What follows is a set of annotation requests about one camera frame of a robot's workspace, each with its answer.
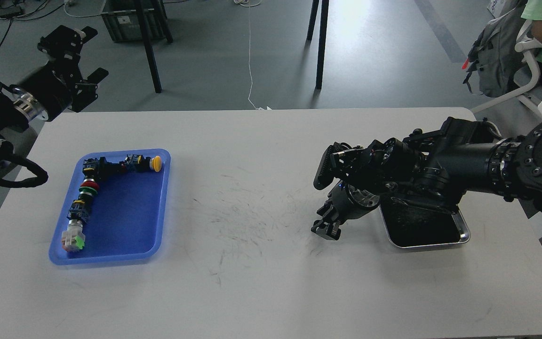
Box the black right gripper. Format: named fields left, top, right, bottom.
left=311, top=183, right=380, bottom=241

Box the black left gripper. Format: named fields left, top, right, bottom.
left=15, top=25, right=109, bottom=122

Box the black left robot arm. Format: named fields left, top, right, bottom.
left=0, top=25, right=108, bottom=188

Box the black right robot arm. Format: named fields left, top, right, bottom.
left=311, top=117, right=542, bottom=240

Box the silver metal tray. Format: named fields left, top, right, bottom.
left=379, top=201, right=470, bottom=250

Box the blue plastic tray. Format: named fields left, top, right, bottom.
left=48, top=148, right=171, bottom=265

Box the grey plastic crate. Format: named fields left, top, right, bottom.
left=100, top=0, right=166, bottom=42

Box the black stand leg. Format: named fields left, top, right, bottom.
left=133, top=0, right=175, bottom=94

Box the black table leg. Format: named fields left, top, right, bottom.
left=307, top=0, right=330, bottom=90

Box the grey backpack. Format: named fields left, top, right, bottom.
left=462, top=0, right=530, bottom=98

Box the black switch block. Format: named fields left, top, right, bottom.
left=82, top=157, right=122, bottom=182

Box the yellow push button switch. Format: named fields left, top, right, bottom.
left=120, top=153, right=162, bottom=174

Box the white cable on floor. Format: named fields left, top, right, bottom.
left=232, top=0, right=271, bottom=111

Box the red green button switch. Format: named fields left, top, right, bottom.
left=67, top=177, right=100, bottom=225

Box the white chair frame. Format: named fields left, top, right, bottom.
left=471, top=20, right=542, bottom=117

